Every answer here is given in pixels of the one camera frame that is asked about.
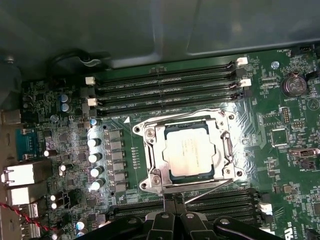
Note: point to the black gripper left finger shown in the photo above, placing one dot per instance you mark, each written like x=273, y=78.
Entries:
x=162, y=227

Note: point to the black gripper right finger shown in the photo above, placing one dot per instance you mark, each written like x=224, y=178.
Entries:
x=192, y=227

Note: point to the silver topped CPU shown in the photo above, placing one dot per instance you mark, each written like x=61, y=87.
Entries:
x=190, y=155

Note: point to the metal socket cover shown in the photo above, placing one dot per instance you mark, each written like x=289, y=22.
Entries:
x=159, y=150

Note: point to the RAM slot white clips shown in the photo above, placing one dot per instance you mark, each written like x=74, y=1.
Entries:
x=165, y=93
x=225, y=204
x=165, y=73

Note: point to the CPU socket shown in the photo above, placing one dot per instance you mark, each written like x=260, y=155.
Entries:
x=149, y=132

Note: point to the small silver capacitor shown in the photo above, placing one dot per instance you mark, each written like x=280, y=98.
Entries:
x=65, y=108
x=96, y=172
x=64, y=98
x=94, y=158
x=93, y=142
x=81, y=224
x=80, y=235
x=97, y=185

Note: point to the green motherboard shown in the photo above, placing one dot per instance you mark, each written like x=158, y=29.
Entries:
x=255, y=160

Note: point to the silver port block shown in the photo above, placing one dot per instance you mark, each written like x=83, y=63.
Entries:
x=25, y=196
x=25, y=173

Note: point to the blue port connector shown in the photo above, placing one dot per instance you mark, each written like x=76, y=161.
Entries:
x=26, y=145

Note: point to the round coin battery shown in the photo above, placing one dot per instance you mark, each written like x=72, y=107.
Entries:
x=293, y=85

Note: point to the black PC case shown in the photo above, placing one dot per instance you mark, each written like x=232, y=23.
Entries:
x=100, y=25

